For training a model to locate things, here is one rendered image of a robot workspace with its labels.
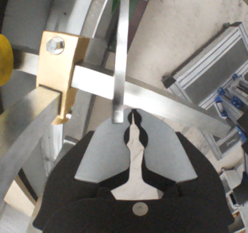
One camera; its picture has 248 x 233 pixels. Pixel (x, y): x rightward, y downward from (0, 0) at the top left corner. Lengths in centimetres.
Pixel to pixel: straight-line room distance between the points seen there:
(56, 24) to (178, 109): 41
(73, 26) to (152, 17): 72
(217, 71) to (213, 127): 82
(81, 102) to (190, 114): 28
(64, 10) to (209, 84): 96
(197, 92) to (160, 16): 63
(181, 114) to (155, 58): 87
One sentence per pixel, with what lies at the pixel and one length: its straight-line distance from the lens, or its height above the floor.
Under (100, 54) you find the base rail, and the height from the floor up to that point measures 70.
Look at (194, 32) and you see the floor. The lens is 115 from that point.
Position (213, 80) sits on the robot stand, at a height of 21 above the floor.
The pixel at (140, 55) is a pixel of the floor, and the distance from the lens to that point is 102.
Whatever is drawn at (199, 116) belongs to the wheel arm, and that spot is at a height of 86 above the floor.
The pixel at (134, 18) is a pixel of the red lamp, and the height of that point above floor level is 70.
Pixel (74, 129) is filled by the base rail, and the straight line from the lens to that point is 43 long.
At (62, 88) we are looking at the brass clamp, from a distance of 17.
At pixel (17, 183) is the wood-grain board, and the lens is 54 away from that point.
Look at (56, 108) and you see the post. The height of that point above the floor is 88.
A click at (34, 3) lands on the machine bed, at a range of 41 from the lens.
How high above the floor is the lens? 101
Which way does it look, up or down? 60 degrees down
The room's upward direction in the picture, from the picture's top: 175 degrees counter-clockwise
